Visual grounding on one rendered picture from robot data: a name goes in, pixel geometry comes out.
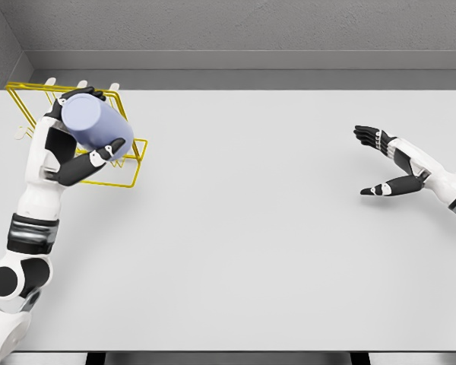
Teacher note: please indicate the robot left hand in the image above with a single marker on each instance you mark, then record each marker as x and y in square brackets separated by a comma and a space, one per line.
[42, 146]

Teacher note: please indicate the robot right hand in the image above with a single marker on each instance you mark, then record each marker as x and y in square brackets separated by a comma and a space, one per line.
[406, 154]

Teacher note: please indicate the lavender cup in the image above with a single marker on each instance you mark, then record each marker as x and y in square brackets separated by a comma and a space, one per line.
[99, 125]

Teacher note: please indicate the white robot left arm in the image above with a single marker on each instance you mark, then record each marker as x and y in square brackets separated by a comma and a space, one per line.
[26, 235]

